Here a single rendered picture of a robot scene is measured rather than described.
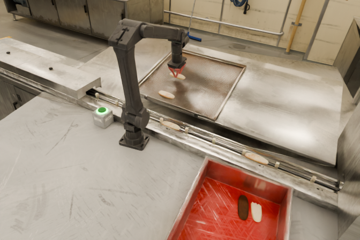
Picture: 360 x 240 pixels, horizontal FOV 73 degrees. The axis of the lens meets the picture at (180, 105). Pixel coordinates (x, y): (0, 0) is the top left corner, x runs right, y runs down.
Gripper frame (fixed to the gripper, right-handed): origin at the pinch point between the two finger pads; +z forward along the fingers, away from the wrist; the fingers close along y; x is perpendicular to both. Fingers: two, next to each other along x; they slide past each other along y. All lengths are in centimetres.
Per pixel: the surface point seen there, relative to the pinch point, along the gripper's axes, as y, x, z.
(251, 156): -27, -54, 6
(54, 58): -11, 101, 15
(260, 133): -14, -53, 6
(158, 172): -54, -24, 7
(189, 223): -65, -45, 4
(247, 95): 8.5, -38.6, 4.9
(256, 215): -51, -64, 6
